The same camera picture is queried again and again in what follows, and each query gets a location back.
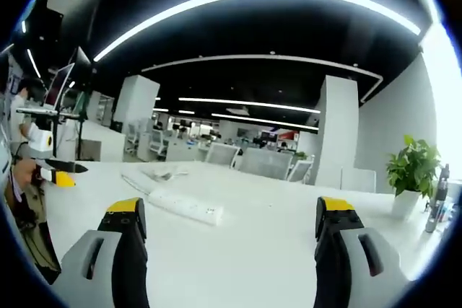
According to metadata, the person's left hand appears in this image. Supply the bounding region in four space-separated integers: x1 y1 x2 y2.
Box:
14 159 38 193

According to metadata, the white power strip cable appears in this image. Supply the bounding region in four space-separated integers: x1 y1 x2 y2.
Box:
121 172 155 198

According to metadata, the grey bottle with dark top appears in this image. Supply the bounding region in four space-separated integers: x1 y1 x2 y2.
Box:
424 163 452 234

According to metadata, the white desk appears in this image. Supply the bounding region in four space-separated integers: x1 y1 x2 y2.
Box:
42 159 454 308

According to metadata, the laptop on stand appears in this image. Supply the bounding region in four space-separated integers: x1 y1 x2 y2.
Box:
15 62 79 118

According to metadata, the white charger with cable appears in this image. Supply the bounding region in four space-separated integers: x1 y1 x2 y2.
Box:
139 164 190 182

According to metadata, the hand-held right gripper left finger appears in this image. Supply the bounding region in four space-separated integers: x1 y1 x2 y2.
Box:
60 197 150 308

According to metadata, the white power strip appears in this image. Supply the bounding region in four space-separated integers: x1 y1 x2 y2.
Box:
148 190 225 226

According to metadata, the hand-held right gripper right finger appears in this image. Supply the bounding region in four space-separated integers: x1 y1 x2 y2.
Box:
313 195 417 308

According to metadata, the green plant in white pot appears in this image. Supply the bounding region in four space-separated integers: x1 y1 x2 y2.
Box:
385 133 443 220

